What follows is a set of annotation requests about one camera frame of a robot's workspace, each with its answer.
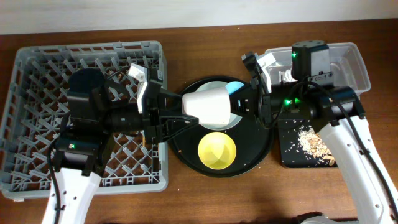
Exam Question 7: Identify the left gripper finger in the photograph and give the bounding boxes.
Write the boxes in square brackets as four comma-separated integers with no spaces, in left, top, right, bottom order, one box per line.
[158,115,199,142]
[160,88,182,109]

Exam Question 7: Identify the blue cup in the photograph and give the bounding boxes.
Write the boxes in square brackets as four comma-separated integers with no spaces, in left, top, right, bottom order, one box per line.
[225,81,244,95]

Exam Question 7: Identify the white napkin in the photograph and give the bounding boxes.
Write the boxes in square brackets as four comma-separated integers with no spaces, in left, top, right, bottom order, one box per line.
[278,70,296,83]

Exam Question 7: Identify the pink cup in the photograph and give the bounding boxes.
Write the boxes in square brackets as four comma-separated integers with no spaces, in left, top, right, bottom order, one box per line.
[182,87,231,125]

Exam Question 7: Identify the yellow bowl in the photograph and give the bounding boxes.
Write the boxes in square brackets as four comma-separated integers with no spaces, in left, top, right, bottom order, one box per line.
[197,132,237,170]

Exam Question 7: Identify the food scraps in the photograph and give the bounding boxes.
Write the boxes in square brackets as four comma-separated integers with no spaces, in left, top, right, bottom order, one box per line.
[284,123,336,166]

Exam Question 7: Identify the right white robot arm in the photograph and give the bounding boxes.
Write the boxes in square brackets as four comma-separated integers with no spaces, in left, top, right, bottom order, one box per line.
[230,40,397,223]

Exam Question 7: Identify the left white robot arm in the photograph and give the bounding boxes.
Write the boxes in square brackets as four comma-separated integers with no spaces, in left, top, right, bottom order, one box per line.
[42,63,199,223]

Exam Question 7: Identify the grey dishwasher rack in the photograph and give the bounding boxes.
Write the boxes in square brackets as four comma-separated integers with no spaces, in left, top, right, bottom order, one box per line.
[1,41,169,202]

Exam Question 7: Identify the round black tray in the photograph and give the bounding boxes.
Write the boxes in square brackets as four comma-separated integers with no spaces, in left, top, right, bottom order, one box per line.
[169,77,274,178]

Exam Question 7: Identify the black rectangular tray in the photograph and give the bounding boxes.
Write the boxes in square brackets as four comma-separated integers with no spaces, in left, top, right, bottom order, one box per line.
[277,113,340,168]

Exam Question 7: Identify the clear plastic bin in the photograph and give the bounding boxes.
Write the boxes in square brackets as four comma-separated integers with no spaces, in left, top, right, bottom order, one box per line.
[265,42,371,95]

